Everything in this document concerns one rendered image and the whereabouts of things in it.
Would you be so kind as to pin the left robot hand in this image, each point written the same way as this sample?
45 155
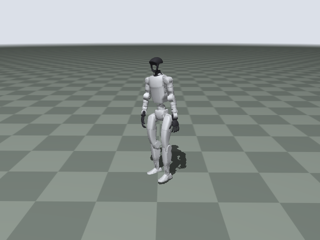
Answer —
175 124

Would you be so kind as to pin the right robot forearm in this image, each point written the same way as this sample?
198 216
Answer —
145 105

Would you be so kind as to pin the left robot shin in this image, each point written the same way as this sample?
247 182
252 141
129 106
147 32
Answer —
166 159

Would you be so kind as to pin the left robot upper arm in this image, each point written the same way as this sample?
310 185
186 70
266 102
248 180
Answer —
170 88

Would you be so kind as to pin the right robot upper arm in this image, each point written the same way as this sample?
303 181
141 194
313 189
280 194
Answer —
147 95

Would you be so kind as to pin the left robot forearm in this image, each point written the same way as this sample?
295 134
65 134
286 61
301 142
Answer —
174 107

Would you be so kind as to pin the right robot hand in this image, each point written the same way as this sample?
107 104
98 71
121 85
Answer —
142 118

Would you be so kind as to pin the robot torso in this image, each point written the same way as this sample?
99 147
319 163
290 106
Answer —
159 94

